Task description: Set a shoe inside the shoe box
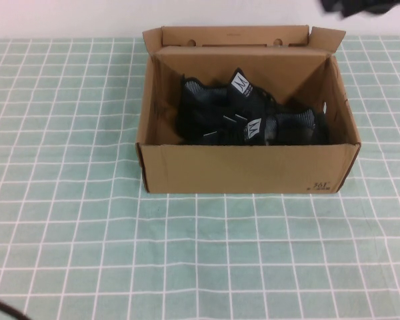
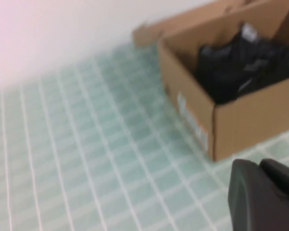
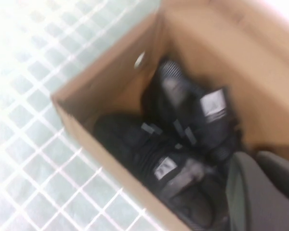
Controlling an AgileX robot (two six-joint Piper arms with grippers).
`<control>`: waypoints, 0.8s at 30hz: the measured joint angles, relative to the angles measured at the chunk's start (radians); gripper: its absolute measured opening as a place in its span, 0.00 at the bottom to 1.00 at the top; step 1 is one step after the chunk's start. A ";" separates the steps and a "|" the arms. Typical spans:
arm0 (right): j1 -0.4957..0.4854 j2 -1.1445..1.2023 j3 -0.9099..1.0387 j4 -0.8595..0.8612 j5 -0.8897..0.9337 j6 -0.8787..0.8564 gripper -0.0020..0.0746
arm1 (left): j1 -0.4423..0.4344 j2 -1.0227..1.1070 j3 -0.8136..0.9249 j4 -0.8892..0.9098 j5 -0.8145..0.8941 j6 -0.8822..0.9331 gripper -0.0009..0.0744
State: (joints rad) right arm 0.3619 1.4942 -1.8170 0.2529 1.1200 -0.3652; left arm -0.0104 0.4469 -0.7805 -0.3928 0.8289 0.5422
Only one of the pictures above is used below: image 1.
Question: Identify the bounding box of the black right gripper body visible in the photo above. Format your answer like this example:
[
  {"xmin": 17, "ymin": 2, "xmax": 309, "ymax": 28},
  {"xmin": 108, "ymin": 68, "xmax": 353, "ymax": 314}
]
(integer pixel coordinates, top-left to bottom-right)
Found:
[{"xmin": 318, "ymin": 0, "xmax": 400, "ymax": 20}]

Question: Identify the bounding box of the black knit sneaker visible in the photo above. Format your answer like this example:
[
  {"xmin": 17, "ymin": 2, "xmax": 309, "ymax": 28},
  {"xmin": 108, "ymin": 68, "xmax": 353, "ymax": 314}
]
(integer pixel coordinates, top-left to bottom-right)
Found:
[
  {"xmin": 177, "ymin": 67, "xmax": 281, "ymax": 143},
  {"xmin": 183, "ymin": 108, "xmax": 331, "ymax": 147}
]

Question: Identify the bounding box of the brown cardboard shoe box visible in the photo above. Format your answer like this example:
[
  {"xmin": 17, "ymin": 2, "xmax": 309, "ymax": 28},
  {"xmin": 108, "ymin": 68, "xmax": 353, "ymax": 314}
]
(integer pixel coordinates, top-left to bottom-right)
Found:
[{"xmin": 136, "ymin": 25, "xmax": 363, "ymax": 194}]

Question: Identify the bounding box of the long black camera cable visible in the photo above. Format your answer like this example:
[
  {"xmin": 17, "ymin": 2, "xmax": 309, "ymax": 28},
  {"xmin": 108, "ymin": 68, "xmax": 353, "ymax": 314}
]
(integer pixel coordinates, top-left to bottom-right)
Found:
[{"xmin": 0, "ymin": 295, "xmax": 33, "ymax": 320}]

